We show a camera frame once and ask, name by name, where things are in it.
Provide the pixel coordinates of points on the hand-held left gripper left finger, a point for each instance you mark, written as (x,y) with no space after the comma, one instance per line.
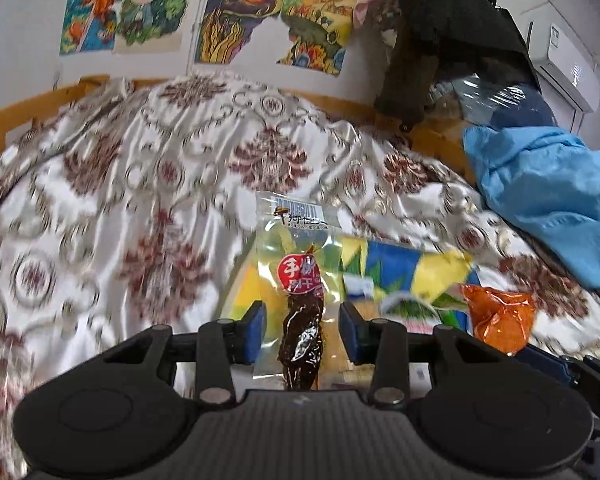
(254,332)

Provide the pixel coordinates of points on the metal tray with colourful painting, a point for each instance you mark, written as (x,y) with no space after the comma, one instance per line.
(385,265)

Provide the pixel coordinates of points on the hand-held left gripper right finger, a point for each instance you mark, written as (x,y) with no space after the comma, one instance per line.
(351,332)

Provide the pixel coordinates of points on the swirly night sky wall poster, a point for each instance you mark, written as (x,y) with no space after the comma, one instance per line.
(240,15)

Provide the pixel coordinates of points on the orange snack packet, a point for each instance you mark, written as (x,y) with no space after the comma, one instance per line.
(500,317)

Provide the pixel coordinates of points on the clear plastic bag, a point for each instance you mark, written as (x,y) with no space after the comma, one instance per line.
(500,102)

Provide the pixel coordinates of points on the small blue snack packet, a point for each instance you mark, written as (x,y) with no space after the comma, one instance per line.
(358,287)

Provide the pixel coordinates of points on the clear dried meat packet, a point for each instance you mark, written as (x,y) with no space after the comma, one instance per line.
(300,320)

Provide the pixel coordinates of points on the landscape wall poster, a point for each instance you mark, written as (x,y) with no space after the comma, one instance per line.
(317,30)

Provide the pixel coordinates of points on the floral printed satin blanket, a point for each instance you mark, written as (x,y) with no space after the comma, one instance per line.
(130,210)

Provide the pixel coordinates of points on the blond figure wall poster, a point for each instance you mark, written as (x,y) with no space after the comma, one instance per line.
(152,7)

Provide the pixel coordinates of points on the dark hanging garment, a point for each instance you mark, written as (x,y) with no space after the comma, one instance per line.
(450,20)

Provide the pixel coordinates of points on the white air conditioner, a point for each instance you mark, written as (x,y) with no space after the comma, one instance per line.
(565,65)

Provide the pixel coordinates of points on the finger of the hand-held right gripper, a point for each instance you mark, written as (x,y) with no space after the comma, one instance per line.
(545,365)

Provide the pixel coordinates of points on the wooden bed frame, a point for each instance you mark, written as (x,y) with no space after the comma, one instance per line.
(25,110)

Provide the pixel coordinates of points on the light blue cloth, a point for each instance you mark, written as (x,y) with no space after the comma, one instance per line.
(545,195)

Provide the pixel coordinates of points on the orange-haired figure wall poster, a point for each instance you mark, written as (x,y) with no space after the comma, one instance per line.
(92,5)

